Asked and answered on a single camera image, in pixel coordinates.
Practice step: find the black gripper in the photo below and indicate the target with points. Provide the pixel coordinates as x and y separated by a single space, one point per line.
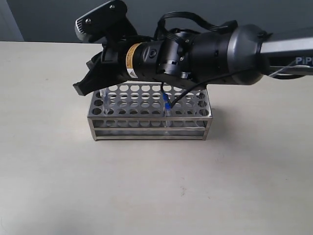
127 62

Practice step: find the blue capped tube back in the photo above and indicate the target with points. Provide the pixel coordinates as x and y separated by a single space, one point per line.
104 96

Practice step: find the blue capped tube front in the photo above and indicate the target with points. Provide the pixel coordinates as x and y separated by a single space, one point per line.
167 114

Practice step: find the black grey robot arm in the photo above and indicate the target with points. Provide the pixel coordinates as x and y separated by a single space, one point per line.
240 57

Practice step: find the stainless steel test tube rack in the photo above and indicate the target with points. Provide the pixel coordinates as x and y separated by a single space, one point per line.
136 111

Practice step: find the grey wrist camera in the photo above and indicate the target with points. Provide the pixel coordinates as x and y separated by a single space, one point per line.
107 21

